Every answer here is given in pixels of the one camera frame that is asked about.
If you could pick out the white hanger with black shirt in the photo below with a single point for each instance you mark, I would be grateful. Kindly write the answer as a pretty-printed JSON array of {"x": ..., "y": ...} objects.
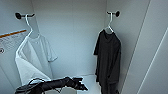
[{"x": 110, "y": 24}]

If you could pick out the white wardrobe door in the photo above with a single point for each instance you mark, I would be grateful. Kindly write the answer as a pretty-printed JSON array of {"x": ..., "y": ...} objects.
[{"x": 156, "y": 66}]

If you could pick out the black t-shirt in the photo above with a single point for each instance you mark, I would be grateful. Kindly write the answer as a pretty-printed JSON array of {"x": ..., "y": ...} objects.
[{"x": 108, "y": 63}]

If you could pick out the white wardrobe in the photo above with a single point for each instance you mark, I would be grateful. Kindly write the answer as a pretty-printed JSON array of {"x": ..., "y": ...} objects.
[{"x": 76, "y": 43}]

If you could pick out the white t-shirt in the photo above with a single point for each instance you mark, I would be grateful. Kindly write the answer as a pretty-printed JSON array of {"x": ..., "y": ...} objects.
[{"x": 35, "y": 60}]

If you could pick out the orange white warning label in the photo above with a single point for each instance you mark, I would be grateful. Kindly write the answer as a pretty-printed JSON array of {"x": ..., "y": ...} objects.
[{"x": 10, "y": 40}]

